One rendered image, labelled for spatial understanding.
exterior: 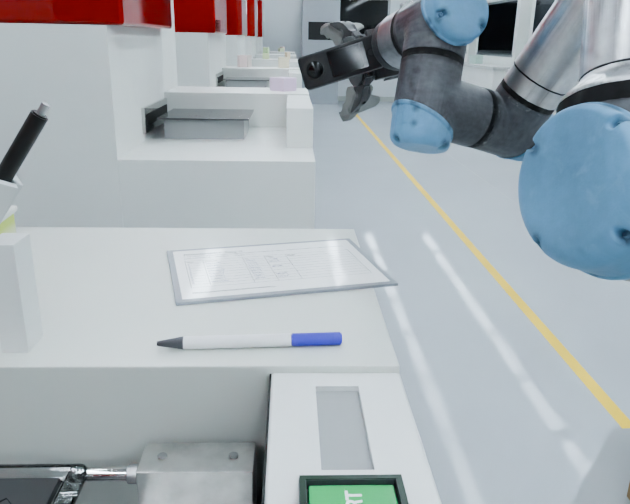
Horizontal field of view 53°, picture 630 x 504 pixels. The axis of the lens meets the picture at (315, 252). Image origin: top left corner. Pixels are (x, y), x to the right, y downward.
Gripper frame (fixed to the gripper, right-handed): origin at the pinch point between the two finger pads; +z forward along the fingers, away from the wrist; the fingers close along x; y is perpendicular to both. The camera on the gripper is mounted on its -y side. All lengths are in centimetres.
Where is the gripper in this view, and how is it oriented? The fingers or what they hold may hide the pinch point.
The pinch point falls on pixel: (328, 76)
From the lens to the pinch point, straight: 106.9
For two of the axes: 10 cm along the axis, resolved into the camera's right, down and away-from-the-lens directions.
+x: -2.4, -9.6, -1.4
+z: -3.6, -0.5, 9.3
